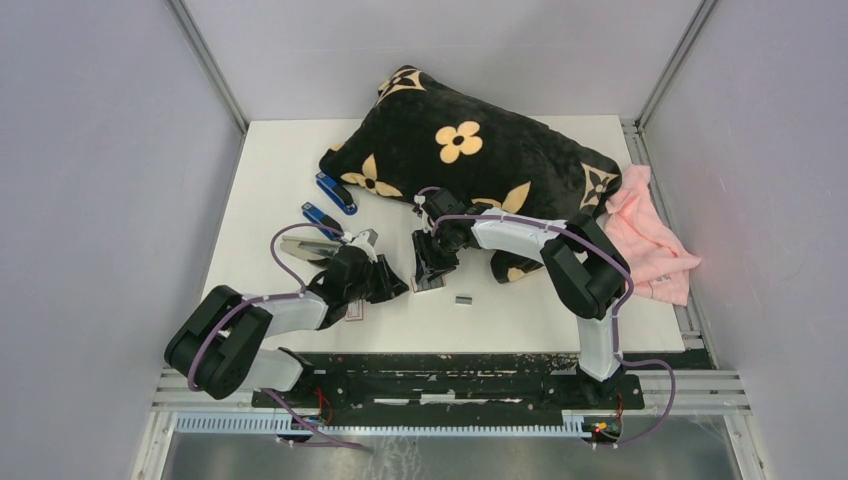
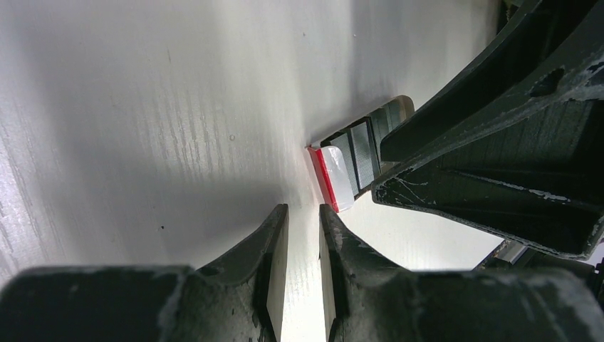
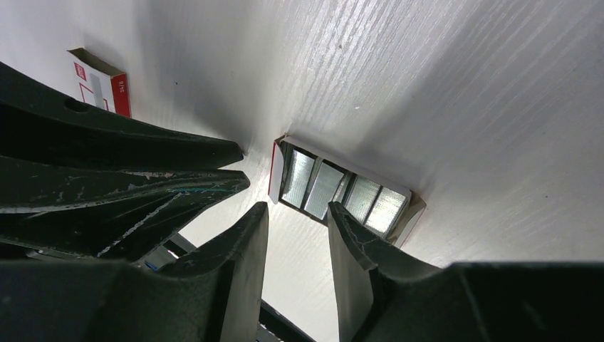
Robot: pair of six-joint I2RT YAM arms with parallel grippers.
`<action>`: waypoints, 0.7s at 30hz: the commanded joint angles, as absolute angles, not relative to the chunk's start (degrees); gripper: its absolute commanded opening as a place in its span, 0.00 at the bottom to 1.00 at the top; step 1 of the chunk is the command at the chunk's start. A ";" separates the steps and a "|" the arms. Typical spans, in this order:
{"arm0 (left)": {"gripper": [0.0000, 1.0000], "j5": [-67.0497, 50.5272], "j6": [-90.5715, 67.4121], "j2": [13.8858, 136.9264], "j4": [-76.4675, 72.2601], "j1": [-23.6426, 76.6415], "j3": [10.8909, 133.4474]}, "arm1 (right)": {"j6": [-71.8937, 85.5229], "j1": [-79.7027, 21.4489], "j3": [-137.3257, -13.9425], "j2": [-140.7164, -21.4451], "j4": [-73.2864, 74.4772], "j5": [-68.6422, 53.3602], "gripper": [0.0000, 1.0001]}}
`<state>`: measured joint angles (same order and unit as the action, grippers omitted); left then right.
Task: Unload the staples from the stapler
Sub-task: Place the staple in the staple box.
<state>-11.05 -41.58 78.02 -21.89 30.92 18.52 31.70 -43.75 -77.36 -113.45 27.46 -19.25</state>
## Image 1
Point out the pink cloth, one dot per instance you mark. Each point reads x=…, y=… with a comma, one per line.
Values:
x=659, y=263

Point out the white cable duct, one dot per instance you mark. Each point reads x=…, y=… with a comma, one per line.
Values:
x=283, y=424

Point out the closed red white staple box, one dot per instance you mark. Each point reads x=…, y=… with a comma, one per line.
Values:
x=354, y=312

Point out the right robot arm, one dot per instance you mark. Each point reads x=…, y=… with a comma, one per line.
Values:
x=590, y=277

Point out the black pillow with beige flowers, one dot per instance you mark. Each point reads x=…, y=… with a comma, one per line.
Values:
x=421, y=133

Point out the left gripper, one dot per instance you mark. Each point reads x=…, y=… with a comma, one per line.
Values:
x=389, y=286

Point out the grey beige stapler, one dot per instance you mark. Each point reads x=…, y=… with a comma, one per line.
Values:
x=317, y=252

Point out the blue stapler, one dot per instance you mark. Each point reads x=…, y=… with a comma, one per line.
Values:
x=337, y=193
x=328, y=226

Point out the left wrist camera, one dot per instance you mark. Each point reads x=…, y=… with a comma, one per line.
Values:
x=365, y=241

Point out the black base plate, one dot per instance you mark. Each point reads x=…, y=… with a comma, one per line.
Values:
x=450, y=389

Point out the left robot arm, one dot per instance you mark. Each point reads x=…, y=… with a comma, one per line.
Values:
x=219, y=348

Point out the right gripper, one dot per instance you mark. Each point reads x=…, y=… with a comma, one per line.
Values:
x=427, y=264

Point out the box of staples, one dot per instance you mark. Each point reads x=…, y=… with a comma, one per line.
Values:
x=424, y=284

